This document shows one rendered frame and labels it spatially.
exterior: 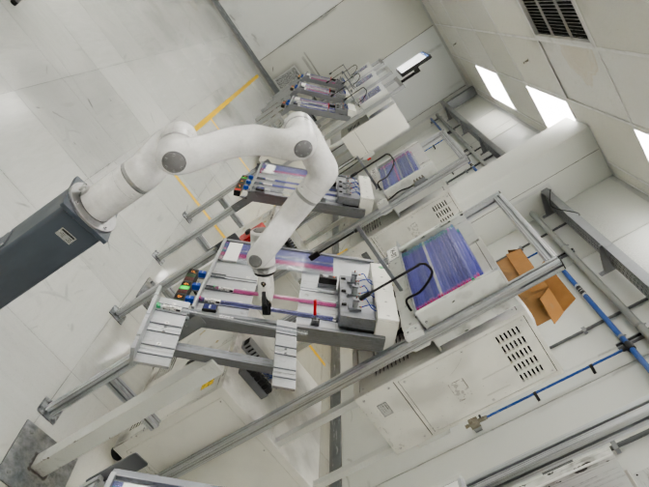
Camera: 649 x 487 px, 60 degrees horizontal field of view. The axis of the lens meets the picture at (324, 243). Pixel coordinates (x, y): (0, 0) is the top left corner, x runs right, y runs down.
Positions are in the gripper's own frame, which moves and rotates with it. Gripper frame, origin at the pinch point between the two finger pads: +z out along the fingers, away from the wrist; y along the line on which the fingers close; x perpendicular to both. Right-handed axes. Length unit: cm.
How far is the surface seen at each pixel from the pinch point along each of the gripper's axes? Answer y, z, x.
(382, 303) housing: 3.7, 0.3, -43.8
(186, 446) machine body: -10, 57, 34
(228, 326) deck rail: -10.1, 1.6, 12.8
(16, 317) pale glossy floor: 10, 9, 103
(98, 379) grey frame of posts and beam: -14, 21, 62
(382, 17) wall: 871, -88, -107
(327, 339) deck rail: -10.0, 7.4, -23.0
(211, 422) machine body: -10, 45, 23
